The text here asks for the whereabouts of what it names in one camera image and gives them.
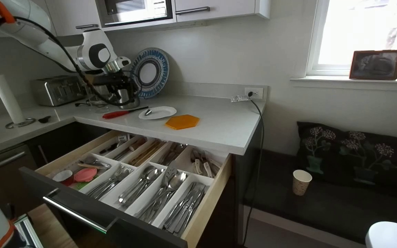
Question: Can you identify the silver toaster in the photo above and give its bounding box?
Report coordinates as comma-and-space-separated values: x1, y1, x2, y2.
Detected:
31, 75, 88, 107

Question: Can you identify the blue patterned decorative plate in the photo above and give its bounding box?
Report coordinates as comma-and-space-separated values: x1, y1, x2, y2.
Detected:
130, 47, 170, 100

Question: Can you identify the heap of small cutlery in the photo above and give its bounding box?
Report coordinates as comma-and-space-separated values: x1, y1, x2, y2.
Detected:
156, 142, 187, 166

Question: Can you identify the microwave door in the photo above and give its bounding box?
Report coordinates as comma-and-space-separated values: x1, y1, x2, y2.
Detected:
95, 0, 175, 28

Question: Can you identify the framed picture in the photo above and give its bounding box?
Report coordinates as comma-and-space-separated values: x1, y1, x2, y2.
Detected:
349, 49, 397, 81

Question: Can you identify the dark floral cushion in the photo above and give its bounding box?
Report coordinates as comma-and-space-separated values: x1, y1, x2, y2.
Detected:
295, 121, 397, 199

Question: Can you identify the heap of table knives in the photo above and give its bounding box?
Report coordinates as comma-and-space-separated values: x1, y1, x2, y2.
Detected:
162, 182, 208, 237

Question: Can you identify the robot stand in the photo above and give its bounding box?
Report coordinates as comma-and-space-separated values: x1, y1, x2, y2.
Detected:
11, 214, 44, 248

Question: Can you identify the dark bench seat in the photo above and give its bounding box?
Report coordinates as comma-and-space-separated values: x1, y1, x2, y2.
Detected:
243, 150, 397, 246

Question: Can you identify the white plate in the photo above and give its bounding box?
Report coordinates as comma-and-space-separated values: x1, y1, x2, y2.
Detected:
138, 106, 177, 121

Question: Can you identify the dishwasher door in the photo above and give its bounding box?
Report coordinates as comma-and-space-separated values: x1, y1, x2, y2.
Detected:
0, 143, 42, 216

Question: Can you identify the black cable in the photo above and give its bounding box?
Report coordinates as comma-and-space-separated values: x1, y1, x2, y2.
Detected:
241, 91, 265, 247

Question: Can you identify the cabinet door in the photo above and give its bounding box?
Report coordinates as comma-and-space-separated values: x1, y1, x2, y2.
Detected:
44, 0, 103, 37
174, 0, 257, 23

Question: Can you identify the pink round lid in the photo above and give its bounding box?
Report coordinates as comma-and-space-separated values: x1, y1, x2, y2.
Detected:
73, 167, 98, 183

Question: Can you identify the heap of wooden chopsticks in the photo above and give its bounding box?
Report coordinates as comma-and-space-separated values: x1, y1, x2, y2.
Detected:
128, 138, 167, 167

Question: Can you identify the white cutlery tray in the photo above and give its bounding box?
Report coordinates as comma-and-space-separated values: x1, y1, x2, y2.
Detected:
47, 134, 227, 238

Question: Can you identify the dishwasher door handle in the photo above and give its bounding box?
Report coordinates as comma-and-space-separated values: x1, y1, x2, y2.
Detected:
0, 151, 26, 174

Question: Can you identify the red-handled screwdriver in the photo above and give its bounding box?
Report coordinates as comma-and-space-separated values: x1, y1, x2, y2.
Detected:
102, 106, 149, 120

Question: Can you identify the window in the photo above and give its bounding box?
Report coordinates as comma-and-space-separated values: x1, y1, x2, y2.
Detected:
306, 0, 397, 78

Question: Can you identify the small red cup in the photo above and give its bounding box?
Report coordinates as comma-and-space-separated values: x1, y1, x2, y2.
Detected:
52, 169, 75, 187

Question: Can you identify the metal paper towel holder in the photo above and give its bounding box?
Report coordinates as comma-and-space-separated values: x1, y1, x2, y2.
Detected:
5, 117, 37, 130

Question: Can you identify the heap of serving spoons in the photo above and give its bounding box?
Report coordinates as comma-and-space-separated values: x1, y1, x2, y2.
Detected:
134, 161, 188, 224

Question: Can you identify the white upper cabinet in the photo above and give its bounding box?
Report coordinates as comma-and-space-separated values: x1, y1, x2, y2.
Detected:
44, 0, 271, 37

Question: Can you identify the silver kitchen utensil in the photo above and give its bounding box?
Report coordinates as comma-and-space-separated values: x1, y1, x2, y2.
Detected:
77, 156, 112, 170

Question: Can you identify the heap of forks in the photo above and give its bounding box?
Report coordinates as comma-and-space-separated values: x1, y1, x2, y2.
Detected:
86, 164, 134, 200

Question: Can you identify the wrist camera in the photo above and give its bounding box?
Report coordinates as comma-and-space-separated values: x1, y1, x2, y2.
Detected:
92, 75, 115, 87

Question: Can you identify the white rounded object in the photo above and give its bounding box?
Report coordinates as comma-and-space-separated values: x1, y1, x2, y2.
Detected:
365, 221, 397, 248

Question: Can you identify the heap of kitchen utensils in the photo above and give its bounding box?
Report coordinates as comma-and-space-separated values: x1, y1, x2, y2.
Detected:
98, 134, 147, 161

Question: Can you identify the glass lid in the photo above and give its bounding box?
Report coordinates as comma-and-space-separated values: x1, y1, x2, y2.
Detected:
74, 94, 111, 113

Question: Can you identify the orange hexagonal trivet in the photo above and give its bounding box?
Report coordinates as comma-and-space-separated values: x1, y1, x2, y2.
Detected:
165, 114, 200, 131

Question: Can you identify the paper cup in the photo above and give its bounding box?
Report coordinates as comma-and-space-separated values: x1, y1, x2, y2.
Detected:
292, 169, 313, 196

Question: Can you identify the wall socket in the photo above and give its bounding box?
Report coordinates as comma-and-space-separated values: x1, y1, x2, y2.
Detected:
244, 87, 264, 101

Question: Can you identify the drawer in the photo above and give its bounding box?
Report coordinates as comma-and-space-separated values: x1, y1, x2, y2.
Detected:
19, 129, 234, 248

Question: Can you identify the heap of white-handled knives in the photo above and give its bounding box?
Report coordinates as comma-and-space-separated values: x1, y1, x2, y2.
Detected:
189, 148, 222, 178

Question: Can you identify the drawer handle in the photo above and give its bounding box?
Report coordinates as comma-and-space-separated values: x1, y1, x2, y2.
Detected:
42, 187, 120, 235

